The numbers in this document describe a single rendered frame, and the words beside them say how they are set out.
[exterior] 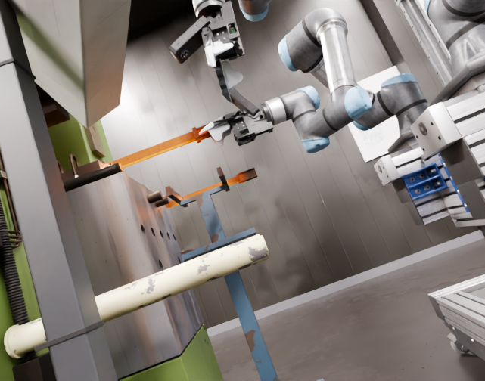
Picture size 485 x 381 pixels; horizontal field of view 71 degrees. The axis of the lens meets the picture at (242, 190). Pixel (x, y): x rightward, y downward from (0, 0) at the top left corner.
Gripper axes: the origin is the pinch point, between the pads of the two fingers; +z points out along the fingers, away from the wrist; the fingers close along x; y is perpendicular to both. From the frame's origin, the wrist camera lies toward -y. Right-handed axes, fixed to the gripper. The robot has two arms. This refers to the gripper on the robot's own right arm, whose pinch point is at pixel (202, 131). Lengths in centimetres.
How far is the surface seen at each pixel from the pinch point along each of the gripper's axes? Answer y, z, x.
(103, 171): 7.1, 26.3, -15.5
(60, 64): 4, 15, -52
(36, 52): 0, 19, -51
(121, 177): 10.2, 22.4, -15.9
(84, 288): 36, 18, -58
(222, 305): 76, 47, 282
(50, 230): 29, 19, -60
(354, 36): -140, -192, 241
